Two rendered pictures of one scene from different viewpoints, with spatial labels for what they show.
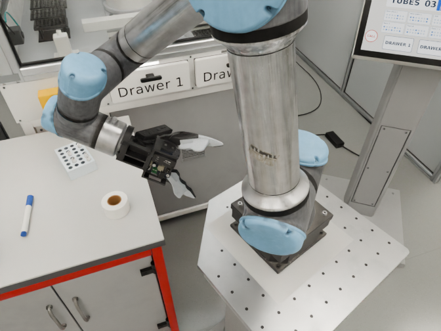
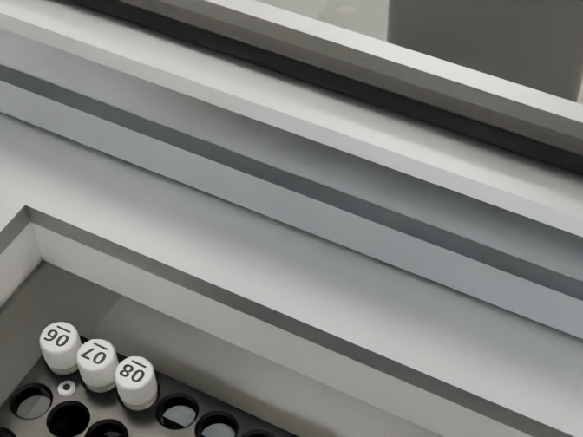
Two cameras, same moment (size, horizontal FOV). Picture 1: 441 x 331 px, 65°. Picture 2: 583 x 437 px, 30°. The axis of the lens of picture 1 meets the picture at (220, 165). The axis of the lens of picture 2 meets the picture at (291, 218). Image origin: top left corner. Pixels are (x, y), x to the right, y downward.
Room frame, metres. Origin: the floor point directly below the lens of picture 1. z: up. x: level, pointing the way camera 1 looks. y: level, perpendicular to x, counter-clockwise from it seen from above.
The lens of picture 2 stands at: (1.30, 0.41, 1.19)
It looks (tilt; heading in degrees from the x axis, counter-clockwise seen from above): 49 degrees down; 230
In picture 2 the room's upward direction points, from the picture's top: 2 degrees counter-clockwise
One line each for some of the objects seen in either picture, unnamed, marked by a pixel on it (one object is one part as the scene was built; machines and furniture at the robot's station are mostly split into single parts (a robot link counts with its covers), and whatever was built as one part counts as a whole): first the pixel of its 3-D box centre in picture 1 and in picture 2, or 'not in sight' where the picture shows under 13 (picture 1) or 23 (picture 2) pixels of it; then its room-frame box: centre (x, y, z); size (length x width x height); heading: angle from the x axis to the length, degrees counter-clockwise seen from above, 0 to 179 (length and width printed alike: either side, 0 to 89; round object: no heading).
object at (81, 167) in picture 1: (75, 159); not in sight; (0.80, 0.45, 0.78); 0.12 x 0.08 x 0.04; 37
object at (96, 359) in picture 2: not in sight; (107, 393); (1.22, 0.22, 0.89); 0.01 x 0.01 x 0.05
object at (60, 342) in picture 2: not in sight; (71, 375); (1.23, 0.21, 0.89); 0.01 x 0.01 x 0.05
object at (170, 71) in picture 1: (149, 81); not in sight; (1.11, 0.25, 0.87); 0.29 x 0.02 x 0.11; 110
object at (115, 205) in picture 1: (115, 205); not in sight; (0.61, 0.29, 0.78); 0.07 x 0.07 x 0.04
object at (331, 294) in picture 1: (281, 250); not in sight; (0.52, -0.17, 0.70); 0.45 x 0.44 x 0.12; 39
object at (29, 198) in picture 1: (27, 215); not in sight; (0.59, 0.53, 0.77); 0.14 x 0.02 x 0.02; 14
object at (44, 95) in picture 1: (52, 101); not in sight; (0.98, 0.56, 0.88); 0.07 x 0.05 x 0.07; 110
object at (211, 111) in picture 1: (153, 113); not in sight; (1.58, 0.37, 0.40); 1.03 x 0.95 x 0.80; 110
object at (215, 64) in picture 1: (231, 67); not in sight; (1.21, -0.04, 0.87); 0.29 x 0.02 x 0.11; 110
